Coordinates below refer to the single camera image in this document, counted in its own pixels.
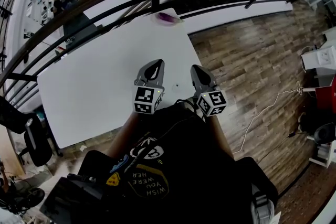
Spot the white power cable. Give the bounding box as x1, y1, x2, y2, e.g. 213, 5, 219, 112
232, 80, 304, 155

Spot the person's black printed shirt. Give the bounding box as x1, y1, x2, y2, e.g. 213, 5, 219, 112
78, 99, 279, 224

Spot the black backpack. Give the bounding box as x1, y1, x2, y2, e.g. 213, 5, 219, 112
39, 172, 107, 224

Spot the red cabinet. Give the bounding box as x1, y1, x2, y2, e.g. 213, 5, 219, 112
314, 83, 336, 114

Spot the black floor cable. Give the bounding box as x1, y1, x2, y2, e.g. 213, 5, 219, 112
256, 130, 305, 165

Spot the grey bag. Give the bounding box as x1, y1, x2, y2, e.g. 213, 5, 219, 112
250, 183, 276, 224

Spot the black round chair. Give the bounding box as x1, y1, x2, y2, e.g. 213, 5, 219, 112
313, 123, 336, 145

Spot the person's left forearm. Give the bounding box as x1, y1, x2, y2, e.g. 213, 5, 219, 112
107, 112, 148, 158

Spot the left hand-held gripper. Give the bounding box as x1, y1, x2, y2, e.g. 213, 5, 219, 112
133, 59, 165, 114

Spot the wooden cabinet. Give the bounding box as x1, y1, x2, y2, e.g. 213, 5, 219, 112
0, 125, 26, 178

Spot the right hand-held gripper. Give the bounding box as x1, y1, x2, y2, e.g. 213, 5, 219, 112
190, 64, 228, 117

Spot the black office chair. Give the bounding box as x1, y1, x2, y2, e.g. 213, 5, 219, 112
0, 96, 64, 167

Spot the purple plastic object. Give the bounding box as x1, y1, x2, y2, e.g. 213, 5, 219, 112
158, 12, 180, 24

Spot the person's right forearm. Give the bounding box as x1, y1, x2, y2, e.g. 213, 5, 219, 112
206, 113, 235, 159

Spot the black metal railing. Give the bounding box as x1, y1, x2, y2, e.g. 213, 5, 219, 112
0, 0, 324, 111

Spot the white box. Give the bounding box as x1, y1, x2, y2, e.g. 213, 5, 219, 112
300, 46, 336, 72

